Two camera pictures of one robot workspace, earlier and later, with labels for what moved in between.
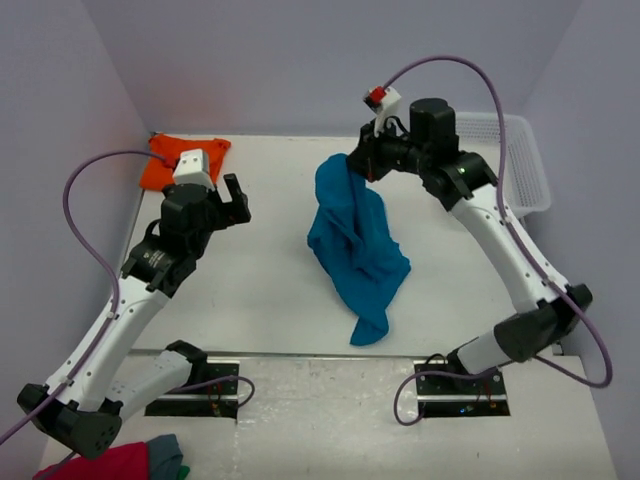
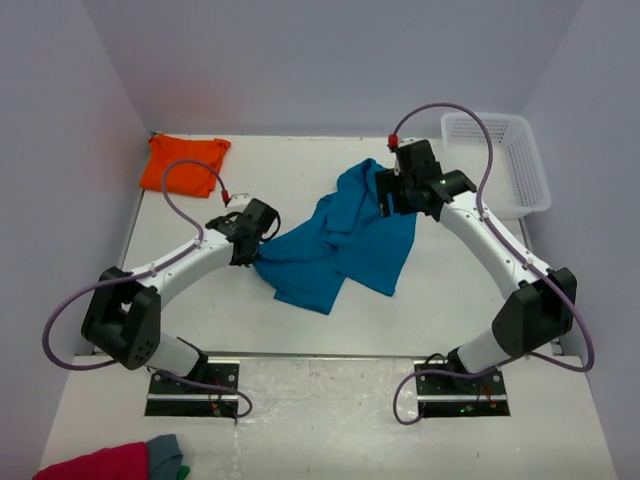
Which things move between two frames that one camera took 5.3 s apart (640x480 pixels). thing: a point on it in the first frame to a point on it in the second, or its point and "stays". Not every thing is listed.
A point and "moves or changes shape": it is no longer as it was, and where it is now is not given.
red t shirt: [120, 462] stays
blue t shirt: [352, 237] moves or changes shape
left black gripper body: [222, 214] to [251, 259]
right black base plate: [447, 396] stays
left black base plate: [213, 391] stays
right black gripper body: [391, 151] to [392, 181]
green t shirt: [184, 471] stays
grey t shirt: [164, 457] stays
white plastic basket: [525, 182] stays
